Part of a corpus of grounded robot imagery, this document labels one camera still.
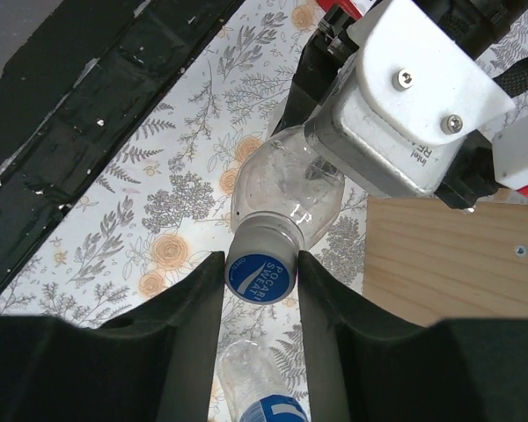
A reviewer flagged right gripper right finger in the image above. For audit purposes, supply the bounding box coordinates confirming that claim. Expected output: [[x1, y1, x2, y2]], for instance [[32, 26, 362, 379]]
[[298, 251, 528, 421]]

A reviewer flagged blue label water bottle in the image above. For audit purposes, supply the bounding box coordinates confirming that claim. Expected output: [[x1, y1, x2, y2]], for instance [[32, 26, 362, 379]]
[[216, 340, 308, 422]]

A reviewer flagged clear plastic bottle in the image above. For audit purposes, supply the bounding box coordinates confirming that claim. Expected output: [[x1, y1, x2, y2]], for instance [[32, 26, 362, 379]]
[[231, 125, 345, 250]]

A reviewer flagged blue Pocari Sweat cap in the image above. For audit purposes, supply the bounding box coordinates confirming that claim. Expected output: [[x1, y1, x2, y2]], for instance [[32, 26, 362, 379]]
[[225, 212, 304, 305]]

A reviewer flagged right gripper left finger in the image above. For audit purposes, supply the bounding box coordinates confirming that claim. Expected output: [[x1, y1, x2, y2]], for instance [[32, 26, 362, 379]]
[[0, 252, 224, 421]]

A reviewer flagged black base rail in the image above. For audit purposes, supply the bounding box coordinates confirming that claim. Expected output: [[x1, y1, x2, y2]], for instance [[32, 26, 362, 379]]
[[0, 1, 239, 294]]

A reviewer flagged wooden shelf unit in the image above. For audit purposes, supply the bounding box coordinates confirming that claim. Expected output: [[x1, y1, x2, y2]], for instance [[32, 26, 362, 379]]
[[363, 198, 528, 325]]

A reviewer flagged red white snack packet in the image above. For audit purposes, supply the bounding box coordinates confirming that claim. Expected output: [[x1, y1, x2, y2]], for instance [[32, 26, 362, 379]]
[[316, 0, 379, 20]]

